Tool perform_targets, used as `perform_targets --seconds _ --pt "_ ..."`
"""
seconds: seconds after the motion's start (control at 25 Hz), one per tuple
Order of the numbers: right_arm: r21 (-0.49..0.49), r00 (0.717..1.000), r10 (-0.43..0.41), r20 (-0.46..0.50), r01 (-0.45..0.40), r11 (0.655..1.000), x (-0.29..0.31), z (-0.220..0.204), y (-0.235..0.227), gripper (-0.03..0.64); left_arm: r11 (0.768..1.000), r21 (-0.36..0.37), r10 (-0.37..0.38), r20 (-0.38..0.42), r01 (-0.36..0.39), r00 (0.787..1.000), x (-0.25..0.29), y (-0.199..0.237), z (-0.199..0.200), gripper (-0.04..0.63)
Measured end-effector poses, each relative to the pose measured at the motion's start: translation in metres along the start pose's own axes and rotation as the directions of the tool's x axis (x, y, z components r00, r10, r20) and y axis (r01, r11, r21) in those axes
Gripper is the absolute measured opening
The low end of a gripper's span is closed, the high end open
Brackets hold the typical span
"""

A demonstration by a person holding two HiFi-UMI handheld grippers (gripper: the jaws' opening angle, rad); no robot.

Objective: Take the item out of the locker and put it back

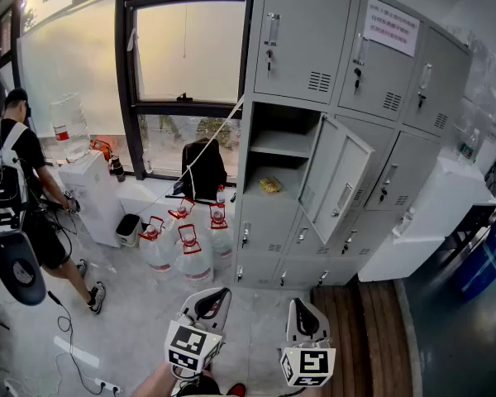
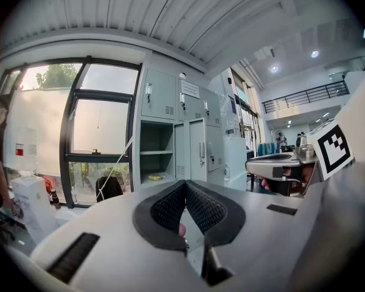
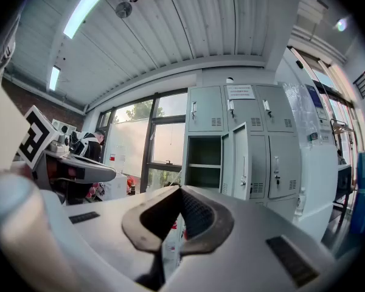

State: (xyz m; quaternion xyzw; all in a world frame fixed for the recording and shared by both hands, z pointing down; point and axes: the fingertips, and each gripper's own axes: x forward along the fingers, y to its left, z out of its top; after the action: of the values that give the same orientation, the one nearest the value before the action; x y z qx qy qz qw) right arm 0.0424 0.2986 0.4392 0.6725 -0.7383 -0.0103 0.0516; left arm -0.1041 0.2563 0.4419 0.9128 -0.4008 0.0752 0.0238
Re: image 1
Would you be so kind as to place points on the orange bag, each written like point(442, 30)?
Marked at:
point(101, 148)

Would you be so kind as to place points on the small cabinet key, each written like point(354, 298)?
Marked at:
point(244, 243)

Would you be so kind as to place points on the person's left forearm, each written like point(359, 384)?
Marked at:
point(155, 381)

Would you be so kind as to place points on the small bottle with red cap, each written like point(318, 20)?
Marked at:
point(220, 194)

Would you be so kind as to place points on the large clear water bottle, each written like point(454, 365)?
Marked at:
point(68, 122)

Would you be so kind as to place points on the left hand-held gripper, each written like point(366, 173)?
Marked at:
point(190, 345)

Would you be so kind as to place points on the small black waste bin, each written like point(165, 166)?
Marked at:
point(128, 228)

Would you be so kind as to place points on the black window frame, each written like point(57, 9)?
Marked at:
point(126, 77)

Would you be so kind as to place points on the grey locker door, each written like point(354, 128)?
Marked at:
point(339, 180)

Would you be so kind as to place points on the wooden slat platform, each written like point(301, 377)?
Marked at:
point(363, 337)

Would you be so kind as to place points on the blue box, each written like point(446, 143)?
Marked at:
point(487, 254)

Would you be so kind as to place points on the person's right shoe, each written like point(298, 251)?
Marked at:
point(236, 390)

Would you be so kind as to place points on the black tumbler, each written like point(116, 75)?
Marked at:
point(117, 170)

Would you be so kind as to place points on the black backpack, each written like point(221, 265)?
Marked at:
point(204, 172)

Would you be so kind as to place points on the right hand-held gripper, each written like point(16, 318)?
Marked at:
point(310, 364)

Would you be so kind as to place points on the white water dispenser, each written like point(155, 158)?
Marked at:
point(91, 197)

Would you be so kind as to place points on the grey metal locker cabinet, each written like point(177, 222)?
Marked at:
point(297, 35)

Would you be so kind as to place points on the yellow snack packet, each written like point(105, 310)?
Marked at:
point(270, 185)

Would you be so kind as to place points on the white paper notice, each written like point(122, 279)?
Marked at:
point(390, 25)

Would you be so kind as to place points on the white counter unit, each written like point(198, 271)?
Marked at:
point(430, 221)

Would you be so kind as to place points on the white window sill ledge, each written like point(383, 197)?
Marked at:
point(157, 192)

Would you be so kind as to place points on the white power strip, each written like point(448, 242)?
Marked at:
point(107, 385)

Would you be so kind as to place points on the small clear plastic bottle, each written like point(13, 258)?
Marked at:
point(148, 165)

